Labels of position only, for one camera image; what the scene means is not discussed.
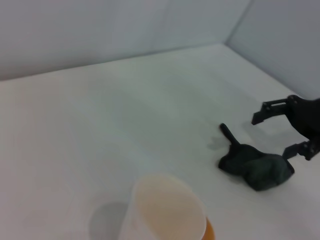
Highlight white paper cup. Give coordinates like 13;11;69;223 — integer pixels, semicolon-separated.
116;173;208;240

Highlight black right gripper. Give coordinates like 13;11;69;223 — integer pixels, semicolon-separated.
251;94;320;162

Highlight dark blue rag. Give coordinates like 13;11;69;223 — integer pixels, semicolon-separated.
218;122;296;192

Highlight brown liquid stain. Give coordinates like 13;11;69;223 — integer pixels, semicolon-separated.
202;216;216;240

